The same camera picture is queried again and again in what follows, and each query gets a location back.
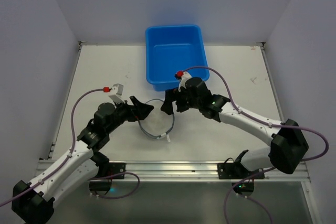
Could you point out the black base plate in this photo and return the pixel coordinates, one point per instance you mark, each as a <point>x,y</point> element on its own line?
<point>230,169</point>
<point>116,168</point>

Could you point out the white mesh laundry bag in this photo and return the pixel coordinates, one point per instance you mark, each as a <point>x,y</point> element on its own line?
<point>158,124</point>

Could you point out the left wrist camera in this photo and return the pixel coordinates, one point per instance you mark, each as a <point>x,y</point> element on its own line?
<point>115,93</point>

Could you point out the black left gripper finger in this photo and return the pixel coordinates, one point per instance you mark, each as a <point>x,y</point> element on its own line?
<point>139,107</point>
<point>137,116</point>

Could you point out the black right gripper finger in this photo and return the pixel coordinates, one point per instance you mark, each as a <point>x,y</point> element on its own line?
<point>167,106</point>
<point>181,106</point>

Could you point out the blue plastic bin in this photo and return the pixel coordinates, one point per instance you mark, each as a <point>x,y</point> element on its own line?
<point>169,49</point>

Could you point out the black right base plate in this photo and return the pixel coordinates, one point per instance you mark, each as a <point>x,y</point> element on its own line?
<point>230,169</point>

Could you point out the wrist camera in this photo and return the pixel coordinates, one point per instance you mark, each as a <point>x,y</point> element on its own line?
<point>115,93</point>
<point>182,77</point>

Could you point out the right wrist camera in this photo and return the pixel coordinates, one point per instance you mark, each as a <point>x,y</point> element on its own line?
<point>182,77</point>

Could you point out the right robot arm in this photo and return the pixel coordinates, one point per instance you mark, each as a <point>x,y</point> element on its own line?
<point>285,143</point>

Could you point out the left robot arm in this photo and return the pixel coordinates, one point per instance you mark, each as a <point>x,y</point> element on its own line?
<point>34,201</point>

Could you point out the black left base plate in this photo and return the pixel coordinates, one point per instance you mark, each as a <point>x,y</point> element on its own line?
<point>116,168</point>

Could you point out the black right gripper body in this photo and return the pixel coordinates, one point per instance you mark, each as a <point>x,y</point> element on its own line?
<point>177,100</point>

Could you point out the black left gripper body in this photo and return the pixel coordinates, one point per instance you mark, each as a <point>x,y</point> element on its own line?
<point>132,108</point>

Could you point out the aluminium mounting rail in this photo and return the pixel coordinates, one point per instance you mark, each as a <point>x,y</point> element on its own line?
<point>207,171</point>

